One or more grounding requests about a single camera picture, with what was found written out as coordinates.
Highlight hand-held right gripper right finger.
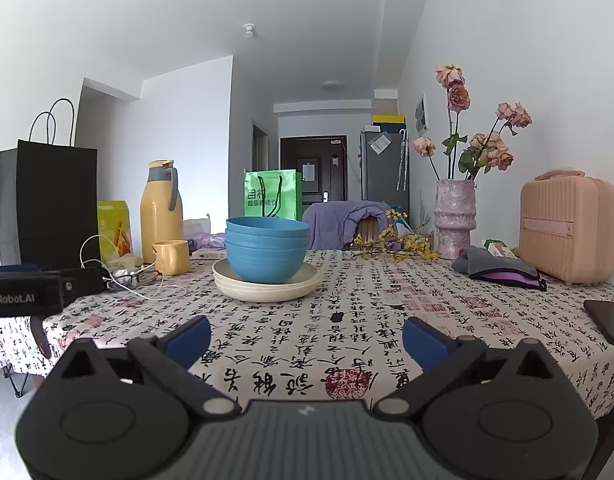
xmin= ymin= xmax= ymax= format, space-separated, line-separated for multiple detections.
xmin=374 ymin=317 xmax=572 ymax=418

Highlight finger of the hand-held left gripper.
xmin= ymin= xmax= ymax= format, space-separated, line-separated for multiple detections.
xmin=59 ymin=267 xmax=108 ymax=297

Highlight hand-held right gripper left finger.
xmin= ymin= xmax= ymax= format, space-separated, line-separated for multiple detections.
xmin=42 ymin=316 xmax=240 ymax=418

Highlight cream plate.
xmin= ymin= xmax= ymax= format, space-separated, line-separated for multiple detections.
xmin=213 ymin=275 xmax=321 ymax=295
xmin=212 ymin=258 xmax=322 ymax=287
xmin=216 ymin=282 xmax=318 ymax=304

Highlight yellow-green snack box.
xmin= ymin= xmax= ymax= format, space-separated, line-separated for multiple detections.
xmin=97 ymin=201 xmax=133 ymax=262

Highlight printed tablecloth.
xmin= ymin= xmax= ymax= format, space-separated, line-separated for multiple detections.
xmin=0 ymin=247 xmax=614 ymax=421

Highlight yellow mug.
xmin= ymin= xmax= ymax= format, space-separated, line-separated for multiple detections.
xmin=152 ymin=240 xmax=190 ymax=276

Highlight black paper bag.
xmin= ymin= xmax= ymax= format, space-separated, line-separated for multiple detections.
xmin=0 ymin=98 xmax=100 ymax=267

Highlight yellow flower branch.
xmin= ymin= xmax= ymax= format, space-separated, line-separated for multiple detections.
xmin=349 ymin=209 xmax=440 ymax=264

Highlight yellow thermos jug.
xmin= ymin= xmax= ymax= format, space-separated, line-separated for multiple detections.
xmin=139 ymin=160 xmax=184 ymax=264

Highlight grey cloth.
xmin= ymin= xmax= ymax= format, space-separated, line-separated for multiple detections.
xmin=452 ymin=246 xmax=538 ymax=277

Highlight purple tissue packets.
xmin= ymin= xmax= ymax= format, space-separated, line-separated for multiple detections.
xmin=183 ymin=217 xmax=228 ymax=251

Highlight purple cloth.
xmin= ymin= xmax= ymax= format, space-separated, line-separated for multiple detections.
xmin=474 ymin=266 xmax=548 ymax=292

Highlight wooden chair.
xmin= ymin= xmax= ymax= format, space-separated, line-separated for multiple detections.
xmin=354 ymin=215 xmax=388 ymax=251

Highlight white green carton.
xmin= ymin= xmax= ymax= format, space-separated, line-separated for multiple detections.
xmin=482 ymin=238 xmax=524 ymax=260

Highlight pink textured vase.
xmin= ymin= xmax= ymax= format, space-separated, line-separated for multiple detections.
xmin=433 ymin=179 xmax=478 ymax=261

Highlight purple jacket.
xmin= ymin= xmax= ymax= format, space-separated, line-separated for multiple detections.
xmin=303 ymin=200 xmax=410 ymax=251

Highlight green paper bag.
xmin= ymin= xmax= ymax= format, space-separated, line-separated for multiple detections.
xmin=244 ymin=170 xmax=304 ymax=222

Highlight grey fridge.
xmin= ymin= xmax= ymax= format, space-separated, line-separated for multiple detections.
xmin=359 ymin=127 xmax=410 ymax=211

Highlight pink suitcase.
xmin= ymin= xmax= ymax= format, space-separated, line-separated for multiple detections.
xmin=519 ymin=170 xmax=614 ymax=286

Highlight folded umbrella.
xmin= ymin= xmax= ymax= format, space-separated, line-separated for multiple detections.
xmin=396 ymin=128 xmax=408 ymax=192

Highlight black phone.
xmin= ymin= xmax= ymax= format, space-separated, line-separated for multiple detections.
xmin=583 ymin=298 xmax=614 ymax=346

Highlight dried pink roses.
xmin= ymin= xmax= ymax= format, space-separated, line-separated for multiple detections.
xmin=412 ymin=64 xmax=534 ymax=182

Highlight dark brown door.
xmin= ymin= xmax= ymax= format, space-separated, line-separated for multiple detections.
xmin=280 ymin=135 xmax=349 ymax=204

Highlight metal-frame glasses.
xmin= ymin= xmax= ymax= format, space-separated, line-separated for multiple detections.
xmin=108 ymin=267 xmax=141 ymax=287

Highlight white cable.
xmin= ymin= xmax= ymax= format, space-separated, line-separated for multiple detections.
xmin=80 ymin=234 xmax=188 ymax=302

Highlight white wall panel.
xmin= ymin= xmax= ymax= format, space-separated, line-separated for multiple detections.
xmin=415 ymin=93 xmax=430 ymax=134

